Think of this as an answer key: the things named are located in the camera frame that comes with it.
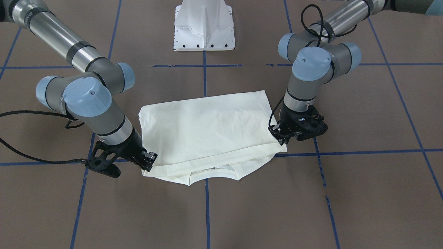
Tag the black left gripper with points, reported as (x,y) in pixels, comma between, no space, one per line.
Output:
(284,121)

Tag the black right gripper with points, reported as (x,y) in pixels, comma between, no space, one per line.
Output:
(128,149)

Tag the cream long-sleeve cat shirt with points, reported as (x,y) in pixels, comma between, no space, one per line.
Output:
(220,136)

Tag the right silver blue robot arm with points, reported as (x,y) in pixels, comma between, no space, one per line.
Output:
(87,96)

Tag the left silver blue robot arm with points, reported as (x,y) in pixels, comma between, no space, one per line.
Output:
(315,62)

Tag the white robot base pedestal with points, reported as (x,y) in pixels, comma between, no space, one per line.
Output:
(203,25)

